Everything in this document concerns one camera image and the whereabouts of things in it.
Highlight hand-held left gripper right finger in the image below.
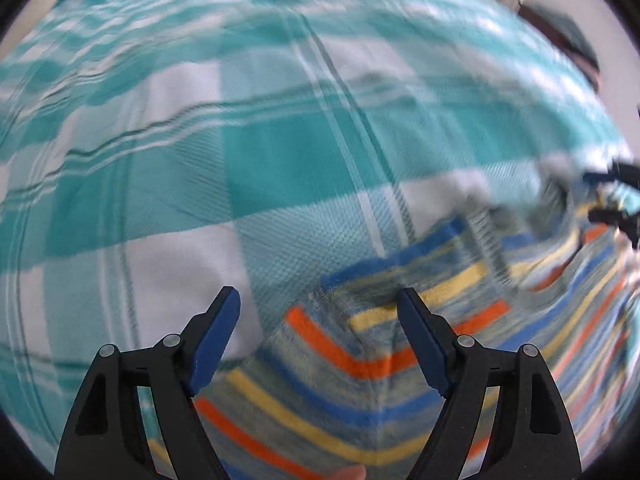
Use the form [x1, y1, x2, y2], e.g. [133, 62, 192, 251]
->
[397, 288, 583, 480]

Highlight striped small garment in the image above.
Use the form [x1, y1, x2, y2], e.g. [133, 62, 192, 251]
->
[145, 212, 633, 480]

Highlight teal checked bed sheet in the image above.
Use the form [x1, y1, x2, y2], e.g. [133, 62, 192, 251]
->
[0, 0, 632, 461]

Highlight dark object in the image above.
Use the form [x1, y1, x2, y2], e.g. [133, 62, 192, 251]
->
[520, 4, 601, 86]

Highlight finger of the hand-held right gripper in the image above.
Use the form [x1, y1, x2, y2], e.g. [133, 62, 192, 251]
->
[587, 209, 640, 250]
[582, 159, 640, 188]

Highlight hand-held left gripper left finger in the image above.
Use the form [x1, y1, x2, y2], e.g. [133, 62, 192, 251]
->
[54, 286, 241, 480]

